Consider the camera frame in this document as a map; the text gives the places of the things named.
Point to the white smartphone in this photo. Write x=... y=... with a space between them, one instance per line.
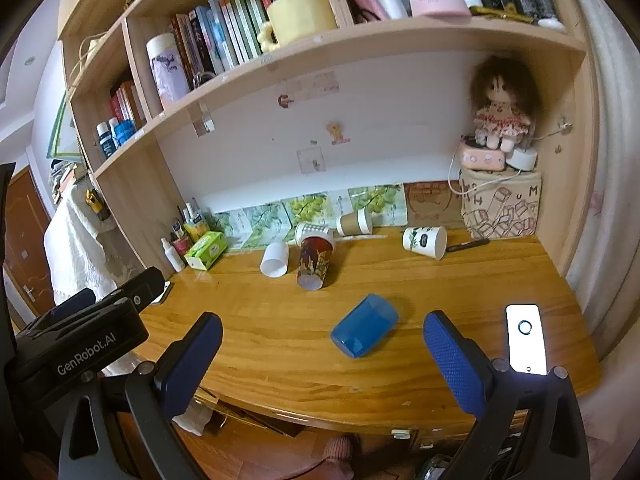
x=525 y=345

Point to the green leaf picture card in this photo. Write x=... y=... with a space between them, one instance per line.
x=262 y=217
x=309 y=207
x=376 y=200

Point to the brown wooden door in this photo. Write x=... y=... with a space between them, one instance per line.
x=22 y=240

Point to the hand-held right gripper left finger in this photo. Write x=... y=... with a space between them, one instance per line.
x=192 y=360

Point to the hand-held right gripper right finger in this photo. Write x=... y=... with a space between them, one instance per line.
x=452 y=360

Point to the white cup with dark rim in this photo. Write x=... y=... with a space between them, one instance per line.
x=311 y=231

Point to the plain white paper cup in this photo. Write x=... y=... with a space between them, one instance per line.
x=274 y=260

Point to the pink fuzzy slipper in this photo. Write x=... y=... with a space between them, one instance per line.
x=340 y=452

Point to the small white spray bottle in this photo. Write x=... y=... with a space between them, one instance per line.
x=173 y=256

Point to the black pen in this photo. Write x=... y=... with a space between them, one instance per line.
x=467 y=245

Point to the brown sleeve paper cup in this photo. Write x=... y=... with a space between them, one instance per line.
x=355 y=222

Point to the pink fuzzy pouch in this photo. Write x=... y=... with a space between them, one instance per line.
x=367 y=2

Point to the green tissue box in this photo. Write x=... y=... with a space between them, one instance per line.
x=206 y=251

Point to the yellow green small bottle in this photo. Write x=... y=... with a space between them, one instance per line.
x=195 y=230

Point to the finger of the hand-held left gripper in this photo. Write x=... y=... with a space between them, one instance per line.
x=144 y=283
x=72 y=304

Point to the white lace cloth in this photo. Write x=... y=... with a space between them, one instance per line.
x=85 y=245

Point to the printed cardboard box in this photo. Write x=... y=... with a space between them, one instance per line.
x=502 y=207

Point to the dark picture print cup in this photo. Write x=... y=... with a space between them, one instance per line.
x=315 y=262

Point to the white leaf print cup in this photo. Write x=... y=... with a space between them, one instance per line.
x=425 y=241

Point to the white curtain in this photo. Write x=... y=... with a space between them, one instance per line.
x=612 y=160

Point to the dark blue bottle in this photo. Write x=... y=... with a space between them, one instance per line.
x=106 y=140

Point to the yellow mug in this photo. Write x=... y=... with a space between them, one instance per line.
x=300 y=17

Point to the pink power strip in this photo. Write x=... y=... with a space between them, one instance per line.
x=482 y=156

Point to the purple white thermos bottle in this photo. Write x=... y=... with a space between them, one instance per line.
x=167 y=72

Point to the brown picture card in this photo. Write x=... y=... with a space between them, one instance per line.
x=430 y=202

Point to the wooden bookshelf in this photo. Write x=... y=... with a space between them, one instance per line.
x=350 y=45

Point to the brown haired doll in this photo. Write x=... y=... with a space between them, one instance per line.
x=502 y=105

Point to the white round device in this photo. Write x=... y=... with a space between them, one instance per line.
x=522 y=160

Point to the row of books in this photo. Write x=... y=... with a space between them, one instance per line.
x=235 y=25

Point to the light blue bottle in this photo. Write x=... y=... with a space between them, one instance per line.
x=124 y=132

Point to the blue plastic cup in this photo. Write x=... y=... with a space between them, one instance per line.
x=365 y=332

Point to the red spined books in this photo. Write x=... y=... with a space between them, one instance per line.
x=127 y=102

